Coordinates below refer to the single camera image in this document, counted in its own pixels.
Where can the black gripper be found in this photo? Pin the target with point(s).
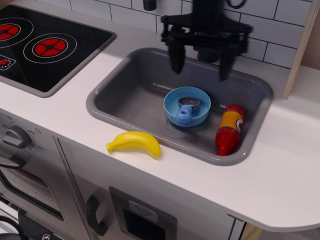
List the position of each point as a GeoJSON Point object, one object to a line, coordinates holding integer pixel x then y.
{"type": "Point", "coordinates": [206, 26]}

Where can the blue handled toy spoon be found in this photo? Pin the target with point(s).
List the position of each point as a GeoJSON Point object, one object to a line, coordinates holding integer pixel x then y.
{"type": "Point", "coordinates": [187, 105]}

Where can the light blue plastic bowl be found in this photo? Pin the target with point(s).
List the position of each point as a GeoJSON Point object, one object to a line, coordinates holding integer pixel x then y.
{"type": "Point", "coordinates": [171, 106]}

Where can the grey plastic sink basin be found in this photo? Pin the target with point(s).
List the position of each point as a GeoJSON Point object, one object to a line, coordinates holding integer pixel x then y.
{"type": "Point", "coordinates": [132, 96]}

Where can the dark grey toy faucet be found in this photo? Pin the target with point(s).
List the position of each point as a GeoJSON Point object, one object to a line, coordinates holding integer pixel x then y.
{"type": "Point", "coordinates": [208, 55]}

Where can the red toy ketchup bottle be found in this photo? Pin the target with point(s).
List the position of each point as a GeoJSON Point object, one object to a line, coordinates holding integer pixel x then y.
{"type": "Point", "coordinates": [229, 130]}

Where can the yellow toy banana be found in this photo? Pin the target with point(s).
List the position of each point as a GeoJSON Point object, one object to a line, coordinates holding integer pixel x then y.
{"type": "Point", "coordinates": [136, 140]}

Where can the black toy stovetop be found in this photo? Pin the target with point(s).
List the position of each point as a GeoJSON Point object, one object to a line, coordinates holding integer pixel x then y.
{"type": "Point", "coordinates": [39, 53]}

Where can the grey dispenser panel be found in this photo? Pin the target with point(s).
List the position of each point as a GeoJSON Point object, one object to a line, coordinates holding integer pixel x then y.
{"type": "Point", "coordinates": [140, 220]}

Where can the grey oven knob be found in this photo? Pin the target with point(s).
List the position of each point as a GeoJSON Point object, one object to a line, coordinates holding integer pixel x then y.
{"type": "Point", "coordinates": [16, 137]}

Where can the grey oven door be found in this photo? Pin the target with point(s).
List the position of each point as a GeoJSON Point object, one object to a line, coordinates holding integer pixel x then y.
{"type": "Point", "coordinates": [32, 185]}

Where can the light wooden side post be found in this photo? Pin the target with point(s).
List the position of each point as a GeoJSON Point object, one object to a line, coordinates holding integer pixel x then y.
{"type": "Point", "coordinates": [308, 48]}

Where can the dark grey cabinet handle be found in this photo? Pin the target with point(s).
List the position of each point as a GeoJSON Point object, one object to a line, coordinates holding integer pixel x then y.
{"type": "Point", "coordinates": [91, 207]}

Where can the black base plate with screw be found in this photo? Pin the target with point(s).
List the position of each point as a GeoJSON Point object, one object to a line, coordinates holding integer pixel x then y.
{"type": "Point", "coordinates": [33, 230]}

